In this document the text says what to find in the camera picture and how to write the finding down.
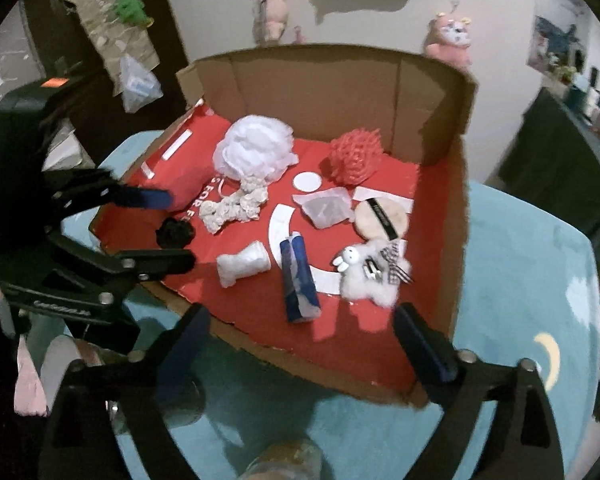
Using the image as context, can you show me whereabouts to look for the green plush toy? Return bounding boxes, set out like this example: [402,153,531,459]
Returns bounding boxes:
[112,0,153,28]

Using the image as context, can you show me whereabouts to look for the clear plastic bag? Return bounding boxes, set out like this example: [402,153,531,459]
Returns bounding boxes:
[119,55,163,113]

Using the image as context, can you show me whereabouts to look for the row of cosmetics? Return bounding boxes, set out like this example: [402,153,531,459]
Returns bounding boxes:
[555,60,600,136]

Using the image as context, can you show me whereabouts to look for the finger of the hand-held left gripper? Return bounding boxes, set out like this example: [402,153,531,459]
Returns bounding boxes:
[45,230,197,286]
[47,170,176,221]

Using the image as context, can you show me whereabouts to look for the blue tissue packet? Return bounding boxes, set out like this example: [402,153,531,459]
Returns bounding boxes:
[278,231,322,323]

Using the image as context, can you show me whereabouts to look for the white mesh bath pouf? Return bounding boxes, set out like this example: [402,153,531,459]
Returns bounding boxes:
[212,115,297,183]

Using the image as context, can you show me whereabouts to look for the white tissue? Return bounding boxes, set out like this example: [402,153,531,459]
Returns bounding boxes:
[292,187,356,231]

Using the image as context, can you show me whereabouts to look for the white plush bunny keychain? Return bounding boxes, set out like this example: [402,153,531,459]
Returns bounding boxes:
[331,239,413,308]

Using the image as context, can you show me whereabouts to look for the wall mirror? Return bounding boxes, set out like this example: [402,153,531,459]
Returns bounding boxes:
[527,0,588,73]

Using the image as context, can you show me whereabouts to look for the white lace scrunchie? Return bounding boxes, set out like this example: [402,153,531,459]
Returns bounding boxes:
[199,176,270,234]

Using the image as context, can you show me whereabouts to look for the hanging door organizer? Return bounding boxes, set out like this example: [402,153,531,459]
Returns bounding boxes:
[62,0,161,96]

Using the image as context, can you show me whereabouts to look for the pale pink plush toy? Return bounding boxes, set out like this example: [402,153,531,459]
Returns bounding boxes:
[265,0,291,43]

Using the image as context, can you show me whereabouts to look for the black scrunchie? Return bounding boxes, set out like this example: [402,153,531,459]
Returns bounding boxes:
[155,219,197,250]

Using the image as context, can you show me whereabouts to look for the plastic jar with golden capsules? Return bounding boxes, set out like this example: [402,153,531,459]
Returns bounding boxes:
[242,439,326,480]

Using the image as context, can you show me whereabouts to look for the dark wooden door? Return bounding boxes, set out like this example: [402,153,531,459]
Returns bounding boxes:
[0,0,193,181]

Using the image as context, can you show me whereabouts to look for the person's pink pajamas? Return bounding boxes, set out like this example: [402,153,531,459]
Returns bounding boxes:
[12,335,106,418]

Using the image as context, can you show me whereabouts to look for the spray bottle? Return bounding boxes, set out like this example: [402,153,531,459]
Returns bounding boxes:
[252,0,272,46]

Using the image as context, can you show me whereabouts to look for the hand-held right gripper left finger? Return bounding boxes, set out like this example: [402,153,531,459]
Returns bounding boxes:
[39,302,212,480]

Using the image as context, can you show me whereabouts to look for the dresser with dark cloth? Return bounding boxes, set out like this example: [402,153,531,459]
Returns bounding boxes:
[497,87,600,241]

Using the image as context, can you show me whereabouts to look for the beige powder puff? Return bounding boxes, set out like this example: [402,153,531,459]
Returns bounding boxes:
[354,196,410,241]

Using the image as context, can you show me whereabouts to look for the coral mesh bath pouf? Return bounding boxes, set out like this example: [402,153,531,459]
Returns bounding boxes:
[328,127,383,186]

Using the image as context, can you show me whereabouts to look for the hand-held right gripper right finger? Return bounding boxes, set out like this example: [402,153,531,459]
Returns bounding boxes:
[392,302,566,480]

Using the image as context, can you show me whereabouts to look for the cardboard box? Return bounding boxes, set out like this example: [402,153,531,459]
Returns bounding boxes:
[87,42,479,408]

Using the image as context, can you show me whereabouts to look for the white soft packet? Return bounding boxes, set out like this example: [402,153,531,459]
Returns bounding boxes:
[216,241,272,289]

